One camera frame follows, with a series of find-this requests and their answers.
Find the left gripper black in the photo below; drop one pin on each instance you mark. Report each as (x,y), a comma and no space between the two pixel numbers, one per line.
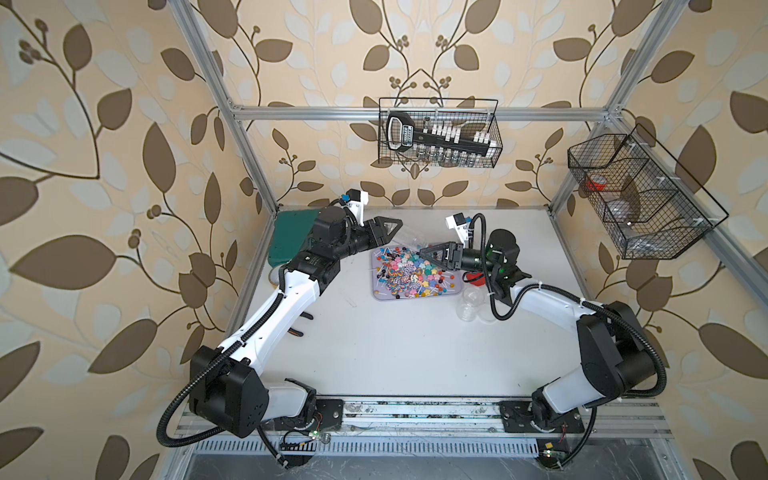
(377,238)

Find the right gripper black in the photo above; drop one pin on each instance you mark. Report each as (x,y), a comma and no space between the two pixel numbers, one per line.
(447,248)

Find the red jar lid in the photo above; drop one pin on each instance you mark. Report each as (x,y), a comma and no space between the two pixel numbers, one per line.
(476,278)

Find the clear jar colourful candies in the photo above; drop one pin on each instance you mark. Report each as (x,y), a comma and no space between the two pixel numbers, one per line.
(472,299)

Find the clear plastic jar lid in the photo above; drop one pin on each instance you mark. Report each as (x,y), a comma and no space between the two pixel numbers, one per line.
(485,315)

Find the clear jar dark beads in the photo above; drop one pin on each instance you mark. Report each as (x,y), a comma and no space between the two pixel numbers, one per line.
(410,238)

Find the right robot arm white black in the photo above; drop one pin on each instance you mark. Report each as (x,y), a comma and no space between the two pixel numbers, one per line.
(616,358)

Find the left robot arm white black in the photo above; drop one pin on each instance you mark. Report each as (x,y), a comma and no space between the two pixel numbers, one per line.
(225,386)

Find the pile of star candies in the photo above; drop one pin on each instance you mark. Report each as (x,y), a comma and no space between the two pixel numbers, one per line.
(414,270)

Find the pile of lollipops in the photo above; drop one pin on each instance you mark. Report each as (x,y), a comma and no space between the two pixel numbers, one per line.
(447,279)

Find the lilac plastic tray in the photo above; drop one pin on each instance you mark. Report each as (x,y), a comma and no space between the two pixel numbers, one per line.
(414,291)

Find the green plastic tool case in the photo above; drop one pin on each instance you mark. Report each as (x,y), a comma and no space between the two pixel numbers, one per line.
(291,230)

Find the orange black pliers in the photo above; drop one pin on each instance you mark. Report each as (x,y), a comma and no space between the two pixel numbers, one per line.
(302,319)

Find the red item in basket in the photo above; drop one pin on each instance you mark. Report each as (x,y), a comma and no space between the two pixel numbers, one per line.
(595,183)

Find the black socket set rail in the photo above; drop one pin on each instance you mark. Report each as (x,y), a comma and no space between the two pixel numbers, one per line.
(403,133)

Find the black wire basket centre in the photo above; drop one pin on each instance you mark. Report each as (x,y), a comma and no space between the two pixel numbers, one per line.
(470,114)

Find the black wire basket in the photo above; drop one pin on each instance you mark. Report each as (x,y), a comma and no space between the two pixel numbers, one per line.
(470,114)
(656,204)

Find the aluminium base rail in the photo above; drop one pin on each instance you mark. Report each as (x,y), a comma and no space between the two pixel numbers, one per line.
(482,416)

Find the black wire basket right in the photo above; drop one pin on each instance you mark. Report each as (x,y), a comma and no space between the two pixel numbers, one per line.
(656,204)

